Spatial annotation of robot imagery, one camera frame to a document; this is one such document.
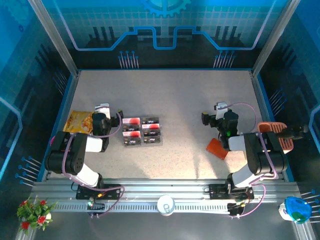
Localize orange card holder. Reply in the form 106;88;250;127
206;138;230;160

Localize group of red-black packets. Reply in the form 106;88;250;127
121;115;164;147

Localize yellow snack bag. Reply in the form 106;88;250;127
62;110;95;134

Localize blue table edge strip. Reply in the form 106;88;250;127
36;70;80;182
77;67;253;72
254;70;296;183

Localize orange and white utensil rack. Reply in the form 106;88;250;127
257;121;295;155

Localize potted plant with red flowers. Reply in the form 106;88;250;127
16;197;57;236

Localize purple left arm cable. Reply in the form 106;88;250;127
61;112;126;219

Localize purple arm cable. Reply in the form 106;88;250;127
224;102;279;220
61;112;126;219

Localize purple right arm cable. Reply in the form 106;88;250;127
224;102;279;220

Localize black handled tool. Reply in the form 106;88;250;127
274;124;310;141

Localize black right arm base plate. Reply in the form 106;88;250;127
208;183;255;201

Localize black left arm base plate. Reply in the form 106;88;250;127
75;183;123;201

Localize aluminium mounting rail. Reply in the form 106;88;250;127
29;177;302;202

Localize grey slotted cable duct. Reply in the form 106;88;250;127
53;202;232;214

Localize aluminium frame post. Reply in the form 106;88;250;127
251;0;302;77
26;0;80;77

